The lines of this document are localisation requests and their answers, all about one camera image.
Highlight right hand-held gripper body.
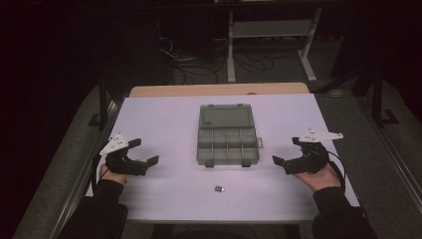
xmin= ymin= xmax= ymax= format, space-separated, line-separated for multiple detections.
xmin=284 ymin=127 xmax=344 ymax=175

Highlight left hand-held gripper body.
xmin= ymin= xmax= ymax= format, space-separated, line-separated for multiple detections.
xmin=99 ymin=132 xmax=149 ymax=176

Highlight person's left hand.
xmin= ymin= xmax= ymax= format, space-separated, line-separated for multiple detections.
xmin=99 ymin=163 xmax=129 ymax=185

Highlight person's right hand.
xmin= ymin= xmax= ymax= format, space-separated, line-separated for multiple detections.
xmin=293 ymin=161 xmax=341 ymax=194

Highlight white table cover sheet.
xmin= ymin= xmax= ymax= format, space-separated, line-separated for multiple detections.
xmin=85 ymin=93 xmax=360 ymax=223

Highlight clear plastic compartment box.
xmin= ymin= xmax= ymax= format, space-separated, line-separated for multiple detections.
xmin=196 ymin=104 xmax=265 ymax=168

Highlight black metal stand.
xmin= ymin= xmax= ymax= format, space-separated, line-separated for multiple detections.
xmin=351 ymin=63 xmax=401 ymax=128

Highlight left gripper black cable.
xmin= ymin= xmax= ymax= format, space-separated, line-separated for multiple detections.
xmin=90 ymin=153 xmax=111 ymax=195

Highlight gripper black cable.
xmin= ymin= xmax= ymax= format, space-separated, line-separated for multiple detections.
xmin=325 ymin=149 xmax=347 ymax=194
xmin=90 ymin=153 xmax=111 ymax=195

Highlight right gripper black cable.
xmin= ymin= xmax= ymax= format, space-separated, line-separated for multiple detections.
xmin=325 ymin=149 xmax=347 ymax=194

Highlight aluminium frame rail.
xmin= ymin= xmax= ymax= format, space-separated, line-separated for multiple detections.
xmin=356 ymin=96 xmax=422 ymax=213
xmin=49 ymin=98 xmax=124 ymax=239

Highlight black floor cables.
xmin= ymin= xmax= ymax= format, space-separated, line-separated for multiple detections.
xmin=155 ymin=19 xmax=287 ymax=86

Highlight white metal desk frame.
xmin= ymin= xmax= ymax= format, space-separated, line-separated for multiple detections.
xmin=226 ymin=7 xmax=323 ymax=84

